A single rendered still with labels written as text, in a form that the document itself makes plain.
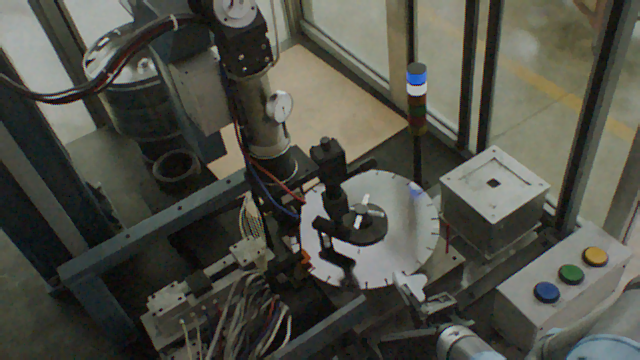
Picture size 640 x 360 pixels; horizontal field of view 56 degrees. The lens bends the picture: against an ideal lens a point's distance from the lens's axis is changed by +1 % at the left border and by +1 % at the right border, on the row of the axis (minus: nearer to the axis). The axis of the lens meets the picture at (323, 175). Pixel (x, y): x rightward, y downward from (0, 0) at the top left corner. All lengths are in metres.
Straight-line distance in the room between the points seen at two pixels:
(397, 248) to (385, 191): 0.16
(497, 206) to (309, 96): 0.81
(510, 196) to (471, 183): 0.09
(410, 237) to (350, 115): 0.68
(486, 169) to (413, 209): 0.25
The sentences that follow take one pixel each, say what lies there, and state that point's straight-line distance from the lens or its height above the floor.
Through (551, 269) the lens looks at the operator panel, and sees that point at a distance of 1.34.
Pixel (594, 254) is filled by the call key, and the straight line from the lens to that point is 1.37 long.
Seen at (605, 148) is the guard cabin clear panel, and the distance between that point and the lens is 1.37.
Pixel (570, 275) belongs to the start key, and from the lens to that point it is 1.33.
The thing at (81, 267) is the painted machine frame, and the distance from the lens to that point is 1.32.
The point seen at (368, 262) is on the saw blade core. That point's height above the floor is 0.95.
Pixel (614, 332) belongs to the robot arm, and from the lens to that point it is 0.72.
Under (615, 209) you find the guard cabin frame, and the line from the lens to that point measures 1.42.
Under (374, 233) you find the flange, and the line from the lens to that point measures 1.30.
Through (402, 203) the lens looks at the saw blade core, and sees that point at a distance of 1.36.
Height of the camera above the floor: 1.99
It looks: 47 degrees down
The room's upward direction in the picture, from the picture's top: 10 degrees counter-clockwise
